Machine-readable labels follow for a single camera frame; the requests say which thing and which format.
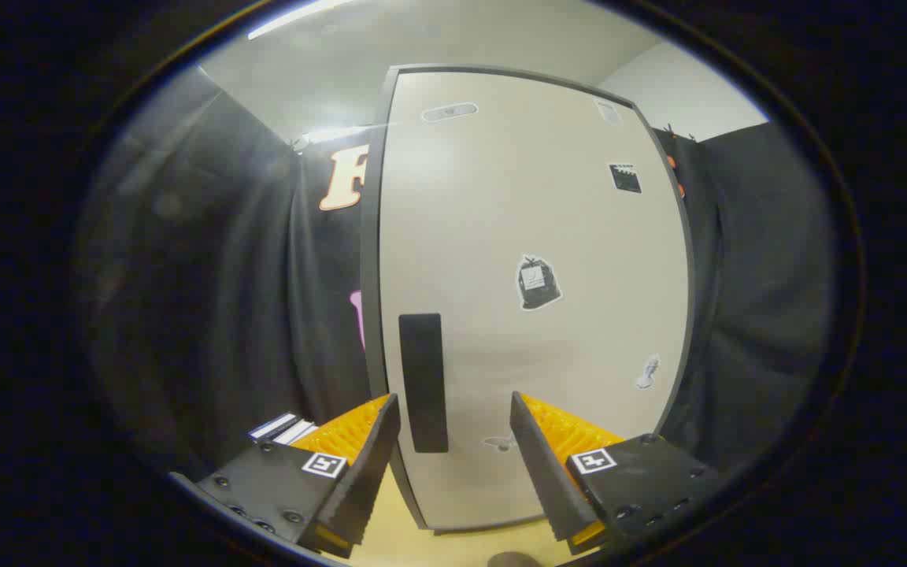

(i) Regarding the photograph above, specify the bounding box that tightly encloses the black door handle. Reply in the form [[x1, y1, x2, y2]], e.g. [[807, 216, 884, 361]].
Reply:
[[398, 313, 450, 454]]

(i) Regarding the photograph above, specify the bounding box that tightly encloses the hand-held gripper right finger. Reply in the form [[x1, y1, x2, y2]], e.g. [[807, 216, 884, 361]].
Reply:
[[509, 391, 726, 556]]

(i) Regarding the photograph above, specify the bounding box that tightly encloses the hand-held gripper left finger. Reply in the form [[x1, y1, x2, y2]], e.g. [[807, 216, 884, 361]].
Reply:
[[172, 392, 402, 560]]

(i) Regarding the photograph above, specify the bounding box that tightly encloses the grey shoe cabinet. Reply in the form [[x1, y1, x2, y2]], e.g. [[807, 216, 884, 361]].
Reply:
[[359, 63, 697, 536]]

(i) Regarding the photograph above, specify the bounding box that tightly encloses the blue-spined book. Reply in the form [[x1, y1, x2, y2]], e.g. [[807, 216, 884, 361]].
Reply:
[[249, 413, 301, 440]]

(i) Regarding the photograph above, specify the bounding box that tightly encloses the white shoe cabinet door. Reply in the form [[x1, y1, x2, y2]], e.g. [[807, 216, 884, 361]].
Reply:
[[379, 71, 690, 530]]

